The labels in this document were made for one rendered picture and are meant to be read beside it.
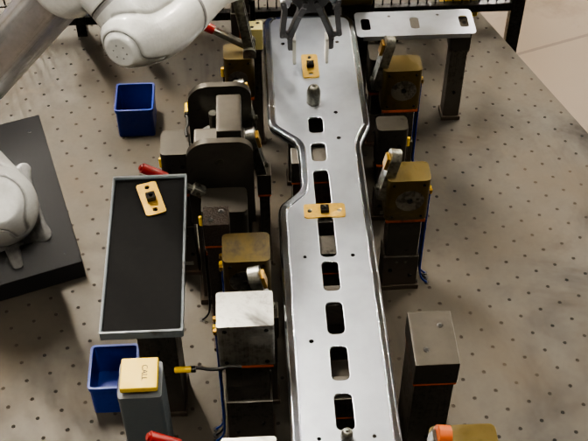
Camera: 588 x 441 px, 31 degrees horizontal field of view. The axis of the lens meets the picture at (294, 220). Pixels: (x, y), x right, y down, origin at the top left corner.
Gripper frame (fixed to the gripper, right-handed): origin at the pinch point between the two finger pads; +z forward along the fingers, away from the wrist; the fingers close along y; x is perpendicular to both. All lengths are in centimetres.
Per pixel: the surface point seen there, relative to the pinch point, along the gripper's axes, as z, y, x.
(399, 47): 6.8, 22.0, 8.5
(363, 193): 5.0, 8.5, -41.8
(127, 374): -12, -35, -96
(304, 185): 4.3, -3.7, -39.5
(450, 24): 4.9, 35.0, 14.1
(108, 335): -12, -39, -88
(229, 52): -0.4, -18.5, -0.4
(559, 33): 105, 108, 139
